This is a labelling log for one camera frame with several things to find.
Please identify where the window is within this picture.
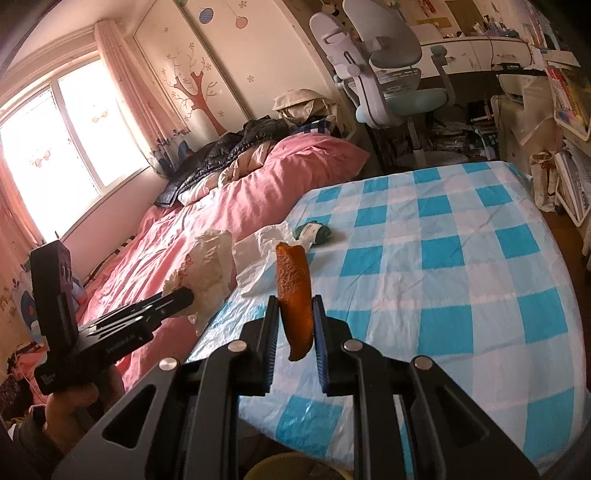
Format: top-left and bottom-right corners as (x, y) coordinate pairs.
(0, 52), (149, 246)

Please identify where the pink printed curtain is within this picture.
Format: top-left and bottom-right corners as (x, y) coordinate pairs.
(94, 21), (193, 182)
(0, 151), (45, 325)

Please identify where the blue checkered tablecloth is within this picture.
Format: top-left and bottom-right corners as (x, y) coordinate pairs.
(185, 161), (585, 477)

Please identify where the white crumpled tissue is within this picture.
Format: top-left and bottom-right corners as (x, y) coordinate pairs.
(233, 224), (315, 297)

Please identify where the person's left forearm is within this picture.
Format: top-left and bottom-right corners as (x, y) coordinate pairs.
(0, 405), (65, 480)

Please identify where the long orange peel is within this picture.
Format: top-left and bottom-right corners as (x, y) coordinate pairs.
(276, 242), (313, 362)

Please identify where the yellow trash bin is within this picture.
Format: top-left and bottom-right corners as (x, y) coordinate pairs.
(238, 452), (354, 480)

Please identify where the grey blue desk chair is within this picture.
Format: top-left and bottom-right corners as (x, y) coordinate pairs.
(309, 0), (470, 169)

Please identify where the white book cart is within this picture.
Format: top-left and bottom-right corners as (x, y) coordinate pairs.
(545, 64), (591, 223)

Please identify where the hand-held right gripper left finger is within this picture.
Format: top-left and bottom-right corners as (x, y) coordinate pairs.
(51, 295), (281, 480)

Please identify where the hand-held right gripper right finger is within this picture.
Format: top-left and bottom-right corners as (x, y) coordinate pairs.
(311, 296), (541, 480)

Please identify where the beige pillow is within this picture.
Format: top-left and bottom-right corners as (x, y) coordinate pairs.
(271, 89), (334, 126)

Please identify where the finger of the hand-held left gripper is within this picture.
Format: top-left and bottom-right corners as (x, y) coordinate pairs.
(85, 287), (195, 339)

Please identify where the white wardrobe with tree decal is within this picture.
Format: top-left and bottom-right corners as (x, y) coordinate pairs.
(133, 0), (366, 140)

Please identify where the person's left hand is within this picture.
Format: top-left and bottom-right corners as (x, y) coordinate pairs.
(43, 364), (126, 459)

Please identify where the white wrapper red print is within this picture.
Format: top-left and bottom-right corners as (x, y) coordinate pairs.
(161, 229), (234, 337)

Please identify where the blue plaid pillow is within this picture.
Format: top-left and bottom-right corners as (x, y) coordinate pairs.
(291, 117), (339, 137)

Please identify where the black puffer jacket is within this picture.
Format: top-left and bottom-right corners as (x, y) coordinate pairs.
(154, 119), (297, 209)

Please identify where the pink duvet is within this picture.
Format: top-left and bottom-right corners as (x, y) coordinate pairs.
(76, 135), (371, 389)

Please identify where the white paper bag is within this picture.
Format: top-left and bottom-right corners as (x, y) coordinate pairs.
(528, 150), (563, 214)

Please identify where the white desk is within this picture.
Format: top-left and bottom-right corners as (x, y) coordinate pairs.
(417, 34), (546, 78)

